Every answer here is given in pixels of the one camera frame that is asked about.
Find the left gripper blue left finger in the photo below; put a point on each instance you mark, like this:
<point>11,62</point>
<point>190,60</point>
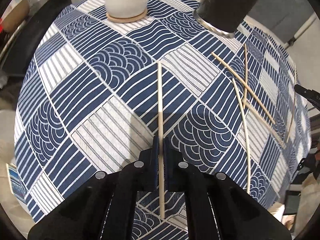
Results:
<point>139,176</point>

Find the round wooden coaster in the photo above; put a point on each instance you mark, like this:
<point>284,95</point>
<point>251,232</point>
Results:
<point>127,19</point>

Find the black utensil holder cup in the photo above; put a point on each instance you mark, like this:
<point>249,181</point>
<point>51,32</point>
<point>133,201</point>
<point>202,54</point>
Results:
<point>222,17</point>

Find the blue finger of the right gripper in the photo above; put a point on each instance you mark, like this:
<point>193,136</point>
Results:
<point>311,96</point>

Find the blue white patterned tablecloth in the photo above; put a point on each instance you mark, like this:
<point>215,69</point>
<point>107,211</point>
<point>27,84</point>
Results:
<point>89,102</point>

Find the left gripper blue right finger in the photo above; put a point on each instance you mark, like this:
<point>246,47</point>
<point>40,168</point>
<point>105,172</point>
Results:
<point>180,176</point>

